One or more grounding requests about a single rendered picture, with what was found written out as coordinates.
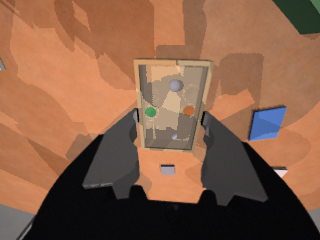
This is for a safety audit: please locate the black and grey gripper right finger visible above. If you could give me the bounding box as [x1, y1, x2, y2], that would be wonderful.
[201, 111, 320, 240]

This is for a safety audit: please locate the pale pink flat rectangular card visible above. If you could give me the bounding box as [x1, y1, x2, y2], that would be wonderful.
[271, 167, 289, 178]

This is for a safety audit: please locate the wooden ball-in-hole puzzle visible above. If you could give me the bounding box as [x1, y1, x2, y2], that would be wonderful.
[133, 58, 215, 153]

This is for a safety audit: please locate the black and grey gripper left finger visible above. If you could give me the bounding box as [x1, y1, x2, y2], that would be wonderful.
[26, 108, 140, 240]

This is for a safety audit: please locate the green rectangular block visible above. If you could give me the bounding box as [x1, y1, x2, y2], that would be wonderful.
[272, 0, 320, 35]

